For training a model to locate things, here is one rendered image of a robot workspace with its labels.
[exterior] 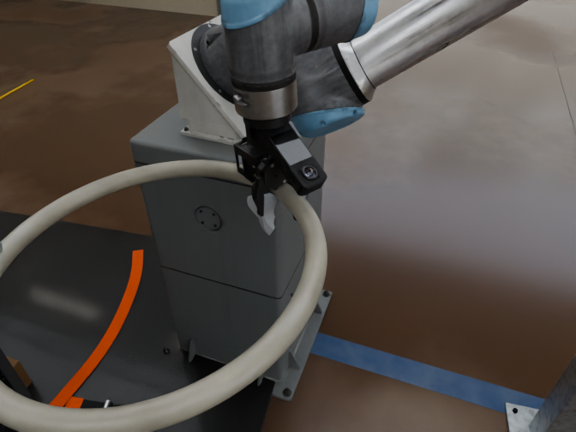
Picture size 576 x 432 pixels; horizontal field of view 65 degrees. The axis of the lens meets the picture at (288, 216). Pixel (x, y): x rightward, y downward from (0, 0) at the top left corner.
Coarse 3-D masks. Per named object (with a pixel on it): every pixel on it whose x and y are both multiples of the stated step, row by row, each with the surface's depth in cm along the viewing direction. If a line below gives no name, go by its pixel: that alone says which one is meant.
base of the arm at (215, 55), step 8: (208, 32) 104; (216, 32) 102; (200, 40) 105; (208, 40) 104; (216, 40) 101; (224, 40) 100; (200, 48) 104; (208, 48) 102; (216, 48) 101; (224, 48) 100; (208, 56) 102; (216, 56) 101; (224, 56) 101; (208, 64) 102; (216, 64) 102; (224, 64) 101; (208, 72) 103; (216, 72) 102; (224, 72) 102; (216, 80) 103; (224, 80) 103; (224, 88) 104
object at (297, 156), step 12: (264, 132) 64; (276, 132) 65; (288, 132) 65; (264, 144) 66; (276, 144) 64; (288, 144) 64; (300, 144) 65; (276, 156) 64; (288, 156) 63; (300, 156) 64; (312, 156) 64; (288, 168) 63; (300, 168) 63; (312, 168) 63; (288, 180) 64; (300, 180) 62; (312, 180) 62; (324, 180) 63; (300, 192) 63
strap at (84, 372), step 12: (132, 264) 194; (132, 276) 188; (132, 288) 183; (132, 300) 178; (120, 312) 173; (120, 324) 169; (108, 336) 165; (96, 348) 161; (108, 348) 161; (96, 360) 157; (84, 372) 153; (72, 384) 150; (60, 396) 146
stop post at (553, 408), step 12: (564, 372) 122; (564, 384) 121; (552, 396) 127; (564, 396) 120; (516, 408) 143; (528, 408) 144; (540, 408) 133; (552, 408) 125; (564, 408) 119; (516, 420) 141; (528, 420) 141; (540, 420) 132; (552, 420) 124; (564, 420) 122
